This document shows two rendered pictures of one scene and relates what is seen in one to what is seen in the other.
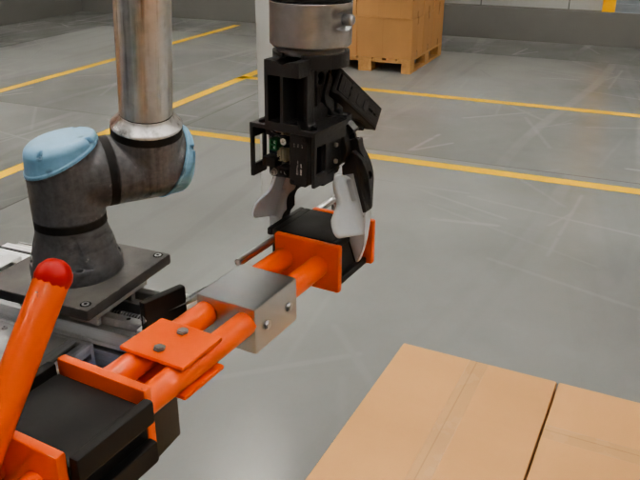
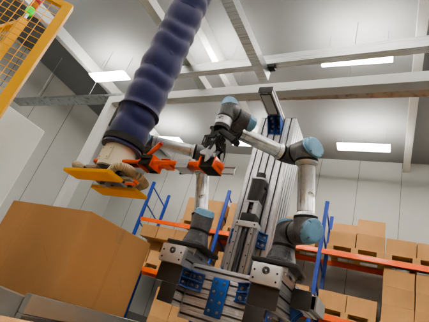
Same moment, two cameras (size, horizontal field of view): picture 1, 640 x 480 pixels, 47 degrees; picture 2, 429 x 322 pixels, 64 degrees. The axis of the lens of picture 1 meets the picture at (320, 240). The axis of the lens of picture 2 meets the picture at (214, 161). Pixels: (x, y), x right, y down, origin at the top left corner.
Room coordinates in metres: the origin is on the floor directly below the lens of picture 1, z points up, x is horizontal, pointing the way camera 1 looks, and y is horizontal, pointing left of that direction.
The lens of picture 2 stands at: (0.88, -1.33, 0.68)
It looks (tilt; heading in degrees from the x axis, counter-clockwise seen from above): 25 degrees up; 98
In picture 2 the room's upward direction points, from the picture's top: 18 degrees clockwise
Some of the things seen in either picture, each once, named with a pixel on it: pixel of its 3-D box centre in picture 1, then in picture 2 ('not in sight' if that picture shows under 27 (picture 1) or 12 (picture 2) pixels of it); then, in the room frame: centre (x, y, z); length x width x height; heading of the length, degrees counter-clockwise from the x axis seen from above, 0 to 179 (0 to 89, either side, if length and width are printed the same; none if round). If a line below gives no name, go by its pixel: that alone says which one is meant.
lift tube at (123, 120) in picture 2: not in sight; (156, 75); (0.18, 0.29, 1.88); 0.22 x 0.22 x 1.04
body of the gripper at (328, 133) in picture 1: (306, 115); (216, 138); (0.68, 0.01, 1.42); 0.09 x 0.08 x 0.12; 149
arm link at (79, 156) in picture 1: (68, 173); (287, 232); (1.13, 0.40, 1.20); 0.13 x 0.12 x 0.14; 120
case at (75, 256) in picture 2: not in sight; (62, 261); (0.13, 0.33, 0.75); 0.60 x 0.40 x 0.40; 151
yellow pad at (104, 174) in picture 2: not in sight; (93, 172); (0.13, 0.21, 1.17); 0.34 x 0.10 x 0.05; 151
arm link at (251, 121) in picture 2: not in sight; (242, 121); (0.77, 0.07, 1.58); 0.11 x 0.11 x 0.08; 30
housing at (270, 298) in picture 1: (248, 307); (185, 166); (0.58, 0.06, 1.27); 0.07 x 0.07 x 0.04; 61
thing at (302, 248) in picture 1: (326, 248); (210, 165); (0.70, -0.01, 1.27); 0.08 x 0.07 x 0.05; 151
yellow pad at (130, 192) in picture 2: not in sight; (119, 189); (0.22, 0.37, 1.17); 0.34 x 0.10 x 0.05; 151
